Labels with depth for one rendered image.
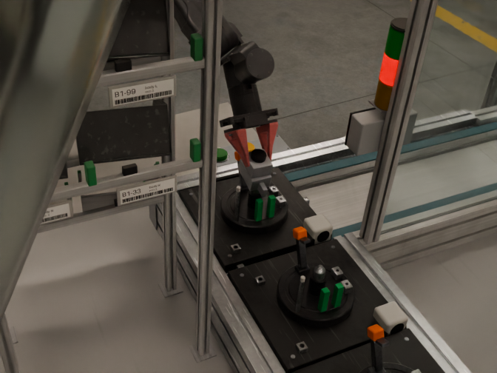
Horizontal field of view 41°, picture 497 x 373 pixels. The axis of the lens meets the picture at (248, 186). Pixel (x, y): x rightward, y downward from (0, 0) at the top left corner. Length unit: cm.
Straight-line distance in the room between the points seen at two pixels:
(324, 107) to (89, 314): 248
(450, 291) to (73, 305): 77
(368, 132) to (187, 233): 41
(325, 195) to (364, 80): 243
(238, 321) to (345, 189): 51
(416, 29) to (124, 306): 75
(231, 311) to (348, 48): 319
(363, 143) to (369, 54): 301
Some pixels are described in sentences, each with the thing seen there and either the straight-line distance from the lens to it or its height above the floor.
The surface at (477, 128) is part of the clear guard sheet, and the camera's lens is 138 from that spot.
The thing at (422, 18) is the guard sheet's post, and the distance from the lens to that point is 111.
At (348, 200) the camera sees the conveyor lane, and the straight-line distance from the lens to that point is 154.
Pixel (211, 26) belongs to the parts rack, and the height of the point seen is 152.
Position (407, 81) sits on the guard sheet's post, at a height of 134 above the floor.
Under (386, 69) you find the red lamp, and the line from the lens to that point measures 118.
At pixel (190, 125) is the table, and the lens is 184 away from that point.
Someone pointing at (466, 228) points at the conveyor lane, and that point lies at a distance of 156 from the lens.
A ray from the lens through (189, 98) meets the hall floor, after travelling 360.
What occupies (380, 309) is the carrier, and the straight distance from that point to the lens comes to 122.
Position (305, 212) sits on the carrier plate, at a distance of 141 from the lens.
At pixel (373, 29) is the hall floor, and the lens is 455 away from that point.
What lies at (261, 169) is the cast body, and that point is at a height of 110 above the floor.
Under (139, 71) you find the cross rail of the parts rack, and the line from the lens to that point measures 84.
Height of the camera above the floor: 188
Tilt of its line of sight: 39 degrees down
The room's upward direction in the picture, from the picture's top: 4 degrees clockwise
